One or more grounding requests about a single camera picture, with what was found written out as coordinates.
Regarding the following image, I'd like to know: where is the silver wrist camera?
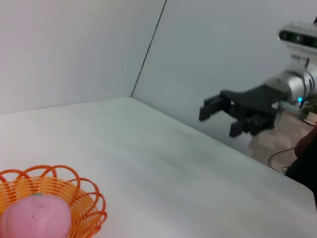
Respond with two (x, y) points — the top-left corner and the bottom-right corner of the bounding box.
(277, 21), (317, 54)

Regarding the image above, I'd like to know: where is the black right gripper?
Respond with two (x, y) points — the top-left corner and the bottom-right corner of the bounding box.
(198, 84), (288, 138)

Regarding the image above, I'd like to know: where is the black floor cable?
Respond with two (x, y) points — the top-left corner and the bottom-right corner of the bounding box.
(267, 147), (298, 175)

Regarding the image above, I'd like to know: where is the orange plastic wire basket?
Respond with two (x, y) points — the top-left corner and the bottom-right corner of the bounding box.
(0, 164), (108, 238)

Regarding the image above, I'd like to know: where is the person in dark clothes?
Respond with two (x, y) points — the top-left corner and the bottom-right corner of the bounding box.
(284, 119), (317, 197)

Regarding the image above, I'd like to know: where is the pink toy peach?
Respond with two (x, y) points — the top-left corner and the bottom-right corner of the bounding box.
(0, 194), (73, 238)

